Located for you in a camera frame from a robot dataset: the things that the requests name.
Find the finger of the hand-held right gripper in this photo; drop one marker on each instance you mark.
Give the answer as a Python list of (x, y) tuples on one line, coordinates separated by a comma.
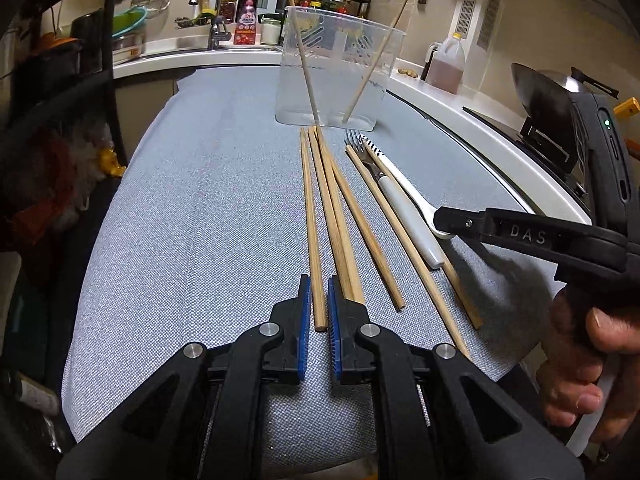
[(500, 230)]

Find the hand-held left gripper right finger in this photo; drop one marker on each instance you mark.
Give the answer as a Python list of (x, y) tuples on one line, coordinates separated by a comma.
[(334, 337)]

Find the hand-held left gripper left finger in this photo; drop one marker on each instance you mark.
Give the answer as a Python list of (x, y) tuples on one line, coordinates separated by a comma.
[(302, 332)]

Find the clear plastic container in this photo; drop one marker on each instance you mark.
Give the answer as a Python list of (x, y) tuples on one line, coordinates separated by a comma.
[(340, 85)]

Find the person's right hand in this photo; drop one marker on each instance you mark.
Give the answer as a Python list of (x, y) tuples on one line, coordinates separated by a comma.
[(560, 385)]

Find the black burner grate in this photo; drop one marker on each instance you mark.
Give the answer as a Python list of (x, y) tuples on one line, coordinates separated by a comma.
[(545, 147)]

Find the black wok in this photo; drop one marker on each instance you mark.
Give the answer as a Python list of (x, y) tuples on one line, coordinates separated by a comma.
[(540, 105)]

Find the steel wok lid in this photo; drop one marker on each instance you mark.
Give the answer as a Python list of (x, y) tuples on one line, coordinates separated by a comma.
[(565, 82)]

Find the black glass stove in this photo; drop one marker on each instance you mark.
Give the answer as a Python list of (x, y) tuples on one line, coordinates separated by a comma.
[(500, 127)]

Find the cooking oil jug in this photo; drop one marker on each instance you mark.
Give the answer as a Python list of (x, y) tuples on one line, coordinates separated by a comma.
[(447, 70)]

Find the small brown food pieces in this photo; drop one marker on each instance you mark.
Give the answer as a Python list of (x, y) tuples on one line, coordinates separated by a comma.
[(407, 72)]

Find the yellow plastic object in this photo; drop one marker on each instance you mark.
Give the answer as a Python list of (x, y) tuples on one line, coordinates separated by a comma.
[(110, 160)]

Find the steel sink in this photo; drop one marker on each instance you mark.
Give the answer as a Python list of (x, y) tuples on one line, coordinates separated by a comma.
[(250, 48)]

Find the red plastic bag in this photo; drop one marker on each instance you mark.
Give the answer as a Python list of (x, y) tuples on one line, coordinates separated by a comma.
[(45, 200)]

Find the row of sauce bottles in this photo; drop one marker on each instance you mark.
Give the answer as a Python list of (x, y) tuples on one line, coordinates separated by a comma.
[(310, 0)]

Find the white jar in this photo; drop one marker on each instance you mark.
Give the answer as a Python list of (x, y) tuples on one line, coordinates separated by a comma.
[(270, 32)]

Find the red label soap bottle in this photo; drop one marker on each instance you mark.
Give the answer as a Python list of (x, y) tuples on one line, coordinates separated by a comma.
[(246, 25)]

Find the black sink caddy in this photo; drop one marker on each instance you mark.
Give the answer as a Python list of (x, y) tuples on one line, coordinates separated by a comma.
[(192, 21)]

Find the red jar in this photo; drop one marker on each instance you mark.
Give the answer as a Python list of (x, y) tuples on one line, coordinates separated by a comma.
[(228, 10)]

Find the steel kitchen faucet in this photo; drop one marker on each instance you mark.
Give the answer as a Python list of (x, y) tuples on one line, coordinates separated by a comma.
[(218, 0)]

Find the black shelf rack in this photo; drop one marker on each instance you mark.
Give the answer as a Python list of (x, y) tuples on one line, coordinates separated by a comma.
[(107, 35)]

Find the green plastic basin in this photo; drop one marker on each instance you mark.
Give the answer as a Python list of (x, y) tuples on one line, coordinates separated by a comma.
[(129, 20)]

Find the black kettle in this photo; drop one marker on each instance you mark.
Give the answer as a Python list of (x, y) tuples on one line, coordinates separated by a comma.
[(87, 40)]

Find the orange lidded pot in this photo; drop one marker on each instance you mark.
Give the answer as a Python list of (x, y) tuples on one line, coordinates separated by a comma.
[(60, 45)]

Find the wall vent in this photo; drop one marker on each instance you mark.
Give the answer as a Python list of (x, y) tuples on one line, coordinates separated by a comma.
[(467, 10)]

